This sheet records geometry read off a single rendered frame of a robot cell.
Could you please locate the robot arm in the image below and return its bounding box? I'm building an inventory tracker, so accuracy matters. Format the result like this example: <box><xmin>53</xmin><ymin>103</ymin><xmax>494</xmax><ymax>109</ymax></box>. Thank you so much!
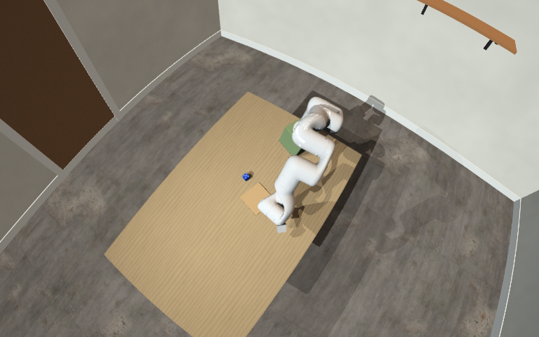
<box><xmin>258</xmin><ymin>97</ymin><xmax>343</xmax><ymax>233</ymax></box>

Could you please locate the tan flat mat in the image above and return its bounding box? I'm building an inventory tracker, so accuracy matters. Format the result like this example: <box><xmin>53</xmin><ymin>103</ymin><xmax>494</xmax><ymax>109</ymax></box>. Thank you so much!
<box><xmin>240</xmin><ymin>182</ymin><xmax>271</xmax><ymax>215</ymax></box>

